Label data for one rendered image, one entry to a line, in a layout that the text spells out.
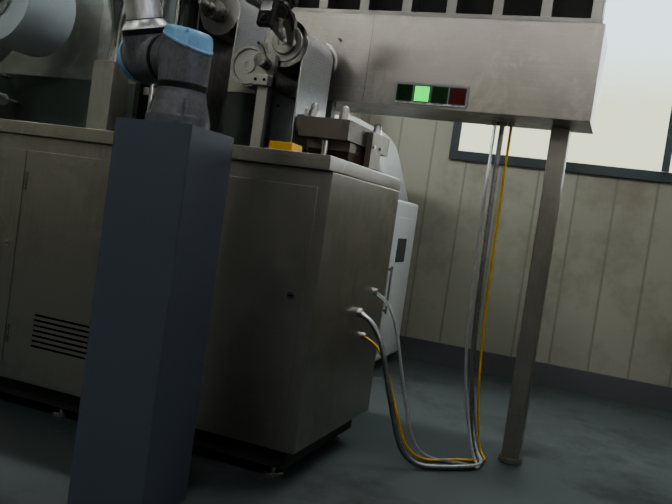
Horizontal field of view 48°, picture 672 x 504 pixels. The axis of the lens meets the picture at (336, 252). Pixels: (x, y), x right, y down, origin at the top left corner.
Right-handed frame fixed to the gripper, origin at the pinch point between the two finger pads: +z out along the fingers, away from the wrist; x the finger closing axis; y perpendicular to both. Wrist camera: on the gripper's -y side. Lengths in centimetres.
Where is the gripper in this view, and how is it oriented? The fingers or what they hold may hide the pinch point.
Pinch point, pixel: (285, 40)
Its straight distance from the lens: 236.0
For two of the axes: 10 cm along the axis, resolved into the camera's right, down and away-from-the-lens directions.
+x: -9.2, -1.5, 3.5
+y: 3.4, -7.5, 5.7
